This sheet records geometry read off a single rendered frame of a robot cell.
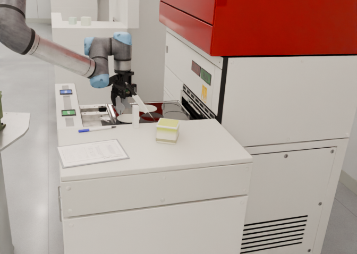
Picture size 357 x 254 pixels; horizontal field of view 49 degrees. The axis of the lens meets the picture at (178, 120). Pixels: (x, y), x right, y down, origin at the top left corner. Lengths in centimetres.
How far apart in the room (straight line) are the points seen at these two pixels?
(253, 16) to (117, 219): 89
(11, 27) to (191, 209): 83
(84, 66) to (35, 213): 144
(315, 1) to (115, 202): 108
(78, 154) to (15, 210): 154
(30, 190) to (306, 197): 186
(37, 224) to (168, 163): 153
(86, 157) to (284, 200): 108
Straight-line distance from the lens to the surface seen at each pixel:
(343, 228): 287
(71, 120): 159
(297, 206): 209
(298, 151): 191
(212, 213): 140
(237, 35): 156
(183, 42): 202
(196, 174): 129
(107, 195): 125
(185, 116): 180
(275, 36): 164
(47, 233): 258
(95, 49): 163
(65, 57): 148
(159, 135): 137
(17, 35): 139
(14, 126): 193
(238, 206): 143
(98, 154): 130
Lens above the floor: 157
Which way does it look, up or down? 23 degrees down
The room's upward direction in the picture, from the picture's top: 4 degrees clockwise
